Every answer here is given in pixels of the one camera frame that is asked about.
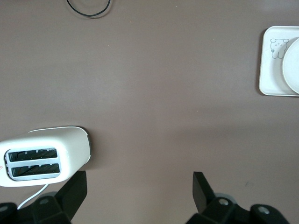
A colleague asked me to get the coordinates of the thin black looped cable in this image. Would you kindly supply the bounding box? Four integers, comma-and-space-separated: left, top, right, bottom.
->
66, 0, 113, 19

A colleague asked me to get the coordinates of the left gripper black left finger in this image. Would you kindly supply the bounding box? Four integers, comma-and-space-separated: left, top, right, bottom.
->
0, 170, 88, 224

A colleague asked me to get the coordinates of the cream round plate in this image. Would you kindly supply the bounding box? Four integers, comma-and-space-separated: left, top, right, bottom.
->
282, 36, 299, 94

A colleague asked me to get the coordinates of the white two-slot toaster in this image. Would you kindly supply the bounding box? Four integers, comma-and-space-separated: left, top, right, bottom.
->
0, 126, 92, 187

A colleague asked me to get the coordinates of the cream tray with rabbit print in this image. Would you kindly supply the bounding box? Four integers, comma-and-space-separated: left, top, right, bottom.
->
258, 25, 299, 97

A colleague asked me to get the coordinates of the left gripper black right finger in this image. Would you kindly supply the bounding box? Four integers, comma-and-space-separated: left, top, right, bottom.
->
184, 171, 289, 224

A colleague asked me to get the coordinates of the white toaster power cord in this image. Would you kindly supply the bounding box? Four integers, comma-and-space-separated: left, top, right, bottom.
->
17, 183, 50, 210

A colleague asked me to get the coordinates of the brown table cover mat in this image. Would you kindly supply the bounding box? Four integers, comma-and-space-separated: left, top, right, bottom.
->
0, 0, 299, 224

